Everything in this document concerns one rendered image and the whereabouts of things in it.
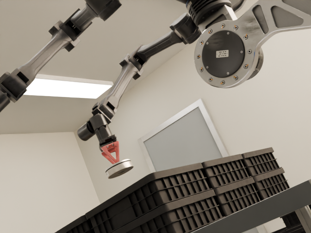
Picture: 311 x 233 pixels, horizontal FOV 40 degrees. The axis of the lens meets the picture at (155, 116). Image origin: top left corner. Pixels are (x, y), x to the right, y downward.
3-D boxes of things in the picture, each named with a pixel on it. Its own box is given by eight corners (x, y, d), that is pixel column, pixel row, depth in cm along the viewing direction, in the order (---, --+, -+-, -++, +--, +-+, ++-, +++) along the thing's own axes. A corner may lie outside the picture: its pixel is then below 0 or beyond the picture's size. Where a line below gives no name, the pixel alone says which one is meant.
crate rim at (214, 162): (245, 158, 184) (242, 153, 185) (205, 167, 162) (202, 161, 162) (181, 193, 208) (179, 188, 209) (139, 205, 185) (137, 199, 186)
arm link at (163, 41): (134, 44, 206) (148, 58, 209) (118, 62, 199) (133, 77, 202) (190, 9, 169) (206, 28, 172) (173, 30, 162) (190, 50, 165)
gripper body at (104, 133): (101, 144, 156) (93, 127, 158) (100, 152, 166) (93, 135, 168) (117, 138, 158) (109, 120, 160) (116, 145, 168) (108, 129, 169)
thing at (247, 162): (284, 169, 204) (273, 147, 207) (254, 178, 182) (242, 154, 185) (222, 199, 228) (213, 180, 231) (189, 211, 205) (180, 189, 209)
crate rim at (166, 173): (205, 167, 162) (202, 161, 162) (152, 179, 139) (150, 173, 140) (139, 205, 185) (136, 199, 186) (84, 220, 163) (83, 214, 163)
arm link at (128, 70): (130, 51, 198) (146, 67, 201) (121, 57, 201) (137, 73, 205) (96, 104, 165) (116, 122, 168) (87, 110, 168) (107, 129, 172)
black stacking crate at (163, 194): (215, 191, 159) (202, 163, 162) (164, 207, 137) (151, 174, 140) (147, 226, 182) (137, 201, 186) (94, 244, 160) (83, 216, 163)
